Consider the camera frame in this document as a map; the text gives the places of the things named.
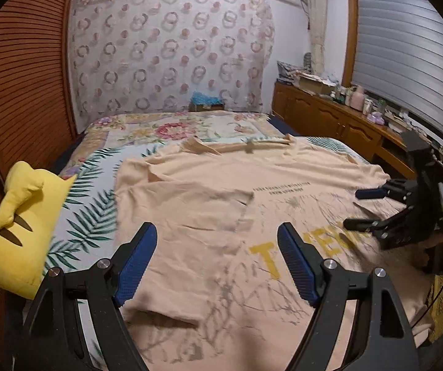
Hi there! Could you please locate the brown louvered wardrobe door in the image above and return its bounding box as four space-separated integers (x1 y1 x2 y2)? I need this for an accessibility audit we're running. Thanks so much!
0 0 78 341

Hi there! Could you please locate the ring patterned wall cloth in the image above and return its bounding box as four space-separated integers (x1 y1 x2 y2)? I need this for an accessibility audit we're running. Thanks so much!
69 0 276 126

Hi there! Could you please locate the green leaf print sheet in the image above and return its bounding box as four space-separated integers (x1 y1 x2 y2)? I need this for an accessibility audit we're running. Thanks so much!
42 136 361 371

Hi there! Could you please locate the yellow plush toy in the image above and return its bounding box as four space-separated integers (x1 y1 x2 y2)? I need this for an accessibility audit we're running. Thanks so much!
0 161 78 300

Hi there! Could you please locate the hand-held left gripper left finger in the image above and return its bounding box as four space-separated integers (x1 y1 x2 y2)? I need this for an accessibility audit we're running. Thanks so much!
13 222 158 371

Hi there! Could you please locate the wooden cabinet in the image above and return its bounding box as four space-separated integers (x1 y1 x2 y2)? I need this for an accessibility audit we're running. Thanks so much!
272 79 411 174

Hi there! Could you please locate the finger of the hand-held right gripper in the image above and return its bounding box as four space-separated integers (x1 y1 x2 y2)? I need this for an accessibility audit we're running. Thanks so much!
344 217 385 238
355 186 393 202

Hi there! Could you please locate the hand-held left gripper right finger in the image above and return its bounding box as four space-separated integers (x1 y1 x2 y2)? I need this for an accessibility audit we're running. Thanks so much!
276 222 419 371

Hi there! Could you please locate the pink bottle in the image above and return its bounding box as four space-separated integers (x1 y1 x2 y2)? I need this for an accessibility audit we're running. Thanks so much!
351 86 365 111

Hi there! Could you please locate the floral quilt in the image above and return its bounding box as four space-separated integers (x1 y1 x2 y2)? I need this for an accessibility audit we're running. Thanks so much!
61 111 288 178

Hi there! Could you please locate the patterned bag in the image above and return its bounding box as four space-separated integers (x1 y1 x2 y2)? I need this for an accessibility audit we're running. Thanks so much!
276 60 306 83

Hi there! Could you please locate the cardboard box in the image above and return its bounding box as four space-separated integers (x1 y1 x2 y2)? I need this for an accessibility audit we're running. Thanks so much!
297 74 336 96

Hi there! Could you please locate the peach printed t-shirt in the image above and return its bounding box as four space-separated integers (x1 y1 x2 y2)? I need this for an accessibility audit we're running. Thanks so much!
113 134 438 371

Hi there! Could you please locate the grey window blind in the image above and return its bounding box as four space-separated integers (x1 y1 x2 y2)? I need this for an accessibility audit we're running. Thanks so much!
351 0 443 147

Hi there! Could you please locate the white wrapped pipe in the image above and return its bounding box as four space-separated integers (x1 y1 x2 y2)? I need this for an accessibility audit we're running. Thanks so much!
306 0 327 79

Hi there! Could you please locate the small box with blue cloth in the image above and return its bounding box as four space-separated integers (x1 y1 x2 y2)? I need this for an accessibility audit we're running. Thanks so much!
189 92 225 113

